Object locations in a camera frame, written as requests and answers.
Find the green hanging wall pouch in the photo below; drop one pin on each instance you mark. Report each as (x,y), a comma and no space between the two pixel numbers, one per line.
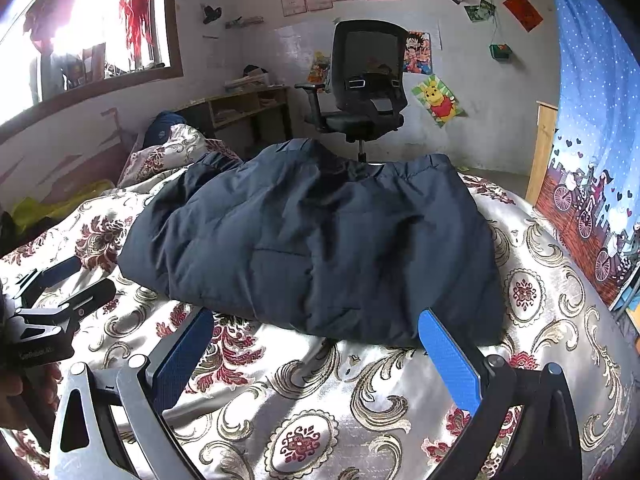
(500,53)

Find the dark blue cloth bundle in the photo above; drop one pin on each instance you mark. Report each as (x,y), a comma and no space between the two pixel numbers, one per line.
(162,127)

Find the orange cartoon wall sticker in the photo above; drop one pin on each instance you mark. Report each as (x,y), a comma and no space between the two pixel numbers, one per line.
(317,67)

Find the yellow bear poster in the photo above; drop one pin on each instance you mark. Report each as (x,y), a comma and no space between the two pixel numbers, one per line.
(440,102)

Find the clutter on desk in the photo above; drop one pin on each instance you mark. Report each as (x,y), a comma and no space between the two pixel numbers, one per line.
(250,77)

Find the red paper wall sheet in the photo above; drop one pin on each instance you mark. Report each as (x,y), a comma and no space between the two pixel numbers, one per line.
(522,10)

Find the brown framed window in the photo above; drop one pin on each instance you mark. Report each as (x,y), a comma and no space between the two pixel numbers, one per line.
(75,35)

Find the black mesh office chair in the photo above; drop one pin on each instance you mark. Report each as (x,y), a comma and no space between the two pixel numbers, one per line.
(367,60)

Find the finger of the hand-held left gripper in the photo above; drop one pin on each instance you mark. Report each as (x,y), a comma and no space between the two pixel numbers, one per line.
(55,272)
(87,296)

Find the yellow-green cloth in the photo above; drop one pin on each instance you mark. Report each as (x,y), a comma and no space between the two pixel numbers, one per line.
(55,207)

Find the black wall hook ornament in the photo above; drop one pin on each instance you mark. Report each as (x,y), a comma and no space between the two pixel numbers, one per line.
(211,14)

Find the green wall pictures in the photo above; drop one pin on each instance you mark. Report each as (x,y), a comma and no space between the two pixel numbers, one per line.
(480,10)

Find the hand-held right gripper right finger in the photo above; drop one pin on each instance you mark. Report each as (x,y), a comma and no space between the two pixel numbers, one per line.
(450,360)

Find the small wall rack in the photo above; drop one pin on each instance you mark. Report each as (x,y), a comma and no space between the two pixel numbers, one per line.
(245,21)

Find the light wooden post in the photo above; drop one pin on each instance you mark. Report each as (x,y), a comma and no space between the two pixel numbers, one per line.
(542,150)

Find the wooden desk with shelves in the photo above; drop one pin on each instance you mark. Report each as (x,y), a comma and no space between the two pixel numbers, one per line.
(240,107)

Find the brown wooden headboard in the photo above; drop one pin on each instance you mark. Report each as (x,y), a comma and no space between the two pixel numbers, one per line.
(70,180)

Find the blue printed curtain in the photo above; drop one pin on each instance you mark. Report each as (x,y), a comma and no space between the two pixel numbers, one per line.
(595,110)

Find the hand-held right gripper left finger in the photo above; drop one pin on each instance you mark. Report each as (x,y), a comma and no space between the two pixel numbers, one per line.
(180,355)

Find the person's left hand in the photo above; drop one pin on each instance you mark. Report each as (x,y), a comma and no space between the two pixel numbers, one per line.
(12,395)

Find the red hanging decoration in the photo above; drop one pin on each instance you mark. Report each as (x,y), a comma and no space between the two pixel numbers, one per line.
(135,15)

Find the floral satin bedspread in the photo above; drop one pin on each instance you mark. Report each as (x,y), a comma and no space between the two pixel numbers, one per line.
(310,410)

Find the navy padded jacket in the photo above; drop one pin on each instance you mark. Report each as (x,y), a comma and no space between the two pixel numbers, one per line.
(310,240)

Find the anime character poster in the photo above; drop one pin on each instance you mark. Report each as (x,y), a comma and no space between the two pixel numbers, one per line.
(417,52)

